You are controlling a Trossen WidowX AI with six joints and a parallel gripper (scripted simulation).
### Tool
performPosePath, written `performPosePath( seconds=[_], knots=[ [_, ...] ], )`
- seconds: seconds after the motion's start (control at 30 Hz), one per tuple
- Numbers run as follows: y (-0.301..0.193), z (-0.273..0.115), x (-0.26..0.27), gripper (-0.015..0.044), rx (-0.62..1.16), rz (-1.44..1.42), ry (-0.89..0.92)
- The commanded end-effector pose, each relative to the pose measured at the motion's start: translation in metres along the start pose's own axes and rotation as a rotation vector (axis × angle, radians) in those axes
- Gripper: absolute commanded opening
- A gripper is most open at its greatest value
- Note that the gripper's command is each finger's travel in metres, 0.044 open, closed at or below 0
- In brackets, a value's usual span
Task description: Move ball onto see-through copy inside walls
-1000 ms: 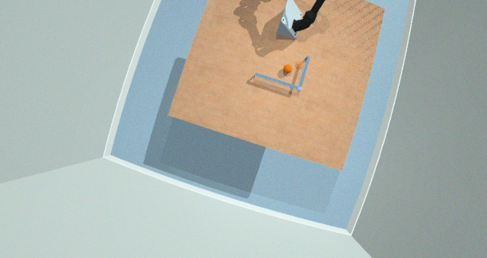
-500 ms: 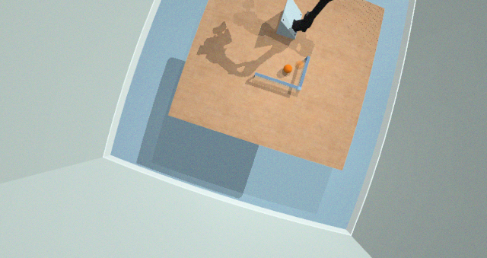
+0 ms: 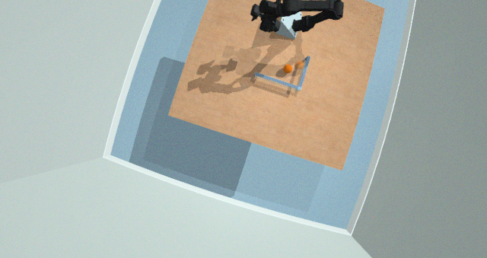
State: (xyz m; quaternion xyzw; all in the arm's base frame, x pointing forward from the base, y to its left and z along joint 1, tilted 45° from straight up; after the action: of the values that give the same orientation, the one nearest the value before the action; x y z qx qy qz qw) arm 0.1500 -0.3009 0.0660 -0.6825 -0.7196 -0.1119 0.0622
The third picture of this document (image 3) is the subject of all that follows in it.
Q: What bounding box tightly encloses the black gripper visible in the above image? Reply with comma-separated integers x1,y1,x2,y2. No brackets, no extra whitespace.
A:
250,4,281,32

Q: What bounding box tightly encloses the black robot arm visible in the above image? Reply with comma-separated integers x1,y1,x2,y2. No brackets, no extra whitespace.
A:
259,0,344,33

